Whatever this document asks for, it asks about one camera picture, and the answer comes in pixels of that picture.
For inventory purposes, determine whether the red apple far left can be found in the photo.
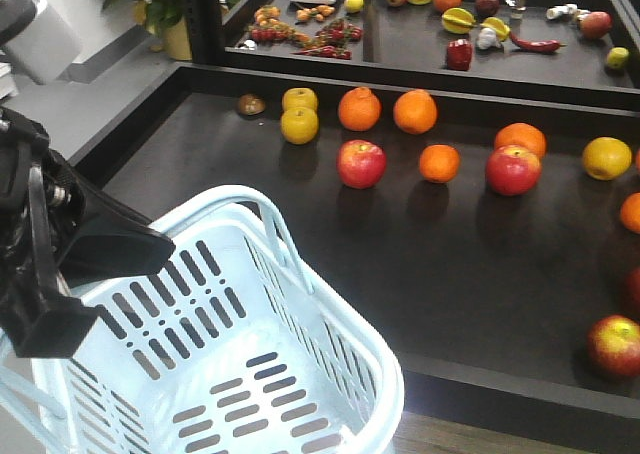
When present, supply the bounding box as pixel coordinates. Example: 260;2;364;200
336;139;387;189

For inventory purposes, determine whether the small yellow-green lime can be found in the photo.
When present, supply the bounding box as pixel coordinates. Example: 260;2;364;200
605;46;630;71

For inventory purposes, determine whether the red chili pepper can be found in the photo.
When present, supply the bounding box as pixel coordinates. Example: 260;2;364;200
509;32;565;55

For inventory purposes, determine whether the red apple front lower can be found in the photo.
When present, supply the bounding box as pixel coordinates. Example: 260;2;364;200
587;314;639;378

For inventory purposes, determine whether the yellow starfruit front right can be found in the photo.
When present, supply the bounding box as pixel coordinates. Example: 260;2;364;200
480;16;511;42

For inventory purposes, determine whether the light blue plastic basket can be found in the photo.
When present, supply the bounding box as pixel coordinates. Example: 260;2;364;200
1;185;404;453

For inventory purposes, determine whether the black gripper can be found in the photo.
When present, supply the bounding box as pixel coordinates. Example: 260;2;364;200
1;108;175;358

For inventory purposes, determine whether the dark purple fruit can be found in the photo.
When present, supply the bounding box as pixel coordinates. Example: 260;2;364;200
474;0;500;18

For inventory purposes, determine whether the red bell pepper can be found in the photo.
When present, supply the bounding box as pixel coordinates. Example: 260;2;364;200
446;39;473;71

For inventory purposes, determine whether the brown mushroom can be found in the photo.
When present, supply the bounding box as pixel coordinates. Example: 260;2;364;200
236;93;267;117

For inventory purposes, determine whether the white garlic bulb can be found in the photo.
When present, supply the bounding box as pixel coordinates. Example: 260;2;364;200
476;27;502;51

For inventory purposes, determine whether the yellow citrus fruit right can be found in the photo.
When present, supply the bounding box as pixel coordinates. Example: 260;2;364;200
582;137;632;181

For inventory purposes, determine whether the potted green plant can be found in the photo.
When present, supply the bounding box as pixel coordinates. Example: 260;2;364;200
102;0;240;61

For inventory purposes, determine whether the black steel shelf post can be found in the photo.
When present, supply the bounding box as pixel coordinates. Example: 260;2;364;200
182;0;225;65

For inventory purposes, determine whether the red apple near right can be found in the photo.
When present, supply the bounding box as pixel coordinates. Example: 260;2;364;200
485;145;542;196

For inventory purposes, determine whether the red apple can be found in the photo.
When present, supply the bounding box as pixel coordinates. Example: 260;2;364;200
485;145;542;196
623;267;640;318
336;139;387;189
587;314;639;378

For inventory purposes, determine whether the orange front right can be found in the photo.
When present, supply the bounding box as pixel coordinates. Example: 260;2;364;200
619;192;640;234

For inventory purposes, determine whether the orange back left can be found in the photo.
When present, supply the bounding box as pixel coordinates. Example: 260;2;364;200
338;87;382;132

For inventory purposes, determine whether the red pomegranate middle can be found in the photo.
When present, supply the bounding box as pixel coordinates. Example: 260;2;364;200
579;11;613;40

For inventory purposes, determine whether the small yellow lemon back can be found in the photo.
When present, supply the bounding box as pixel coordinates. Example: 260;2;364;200
343;0;364;14

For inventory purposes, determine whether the orange back right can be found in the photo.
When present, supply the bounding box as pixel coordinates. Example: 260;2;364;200
393;89;438;135

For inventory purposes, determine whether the cherry tomatoes and chilies pile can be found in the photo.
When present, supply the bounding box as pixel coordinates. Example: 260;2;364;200
238;4;364;60

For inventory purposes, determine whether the small orange middle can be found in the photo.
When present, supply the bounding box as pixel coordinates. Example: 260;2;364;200
418;144;461;183

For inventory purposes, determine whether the yellow starfruit front left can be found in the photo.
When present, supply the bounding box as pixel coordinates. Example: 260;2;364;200
441;7;477;35

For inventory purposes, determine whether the red apple front right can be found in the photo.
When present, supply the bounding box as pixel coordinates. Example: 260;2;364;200
623;267;640;318

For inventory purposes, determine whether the orange behind apple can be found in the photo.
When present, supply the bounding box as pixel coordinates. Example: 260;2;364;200
494;122;547;159

